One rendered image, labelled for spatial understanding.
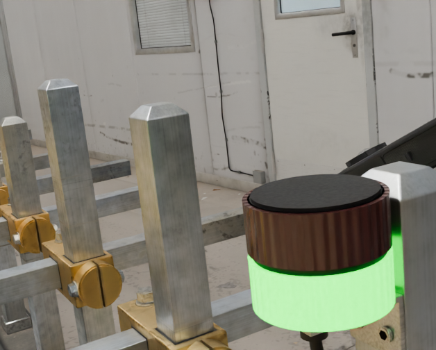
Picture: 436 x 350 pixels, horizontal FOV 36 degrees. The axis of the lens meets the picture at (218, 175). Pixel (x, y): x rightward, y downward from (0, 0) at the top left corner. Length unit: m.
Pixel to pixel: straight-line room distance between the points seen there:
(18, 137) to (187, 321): 0.51
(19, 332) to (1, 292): 0.52
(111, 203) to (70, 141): 0.36
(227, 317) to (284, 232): 0.36
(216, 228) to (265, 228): 0.62
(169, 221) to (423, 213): 0.26
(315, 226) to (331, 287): 0.02
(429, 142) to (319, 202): 0.15
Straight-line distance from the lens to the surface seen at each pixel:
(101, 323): 0.80
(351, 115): 3.96
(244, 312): 0.62
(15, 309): 1.30
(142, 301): 0.62
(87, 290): 0.75
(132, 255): 0.83
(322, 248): 0.26
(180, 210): 0.51
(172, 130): 0.50
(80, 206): 0.75
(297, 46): 4.21
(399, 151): 0.41
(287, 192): 0.28
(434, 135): 0.40
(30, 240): 0.98
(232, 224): 0.89
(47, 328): 1.06
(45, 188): 1.31
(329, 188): 0.28
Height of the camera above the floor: 1.21
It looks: 13 degrees down
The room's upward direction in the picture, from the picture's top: 6 degrees counter-clockwise
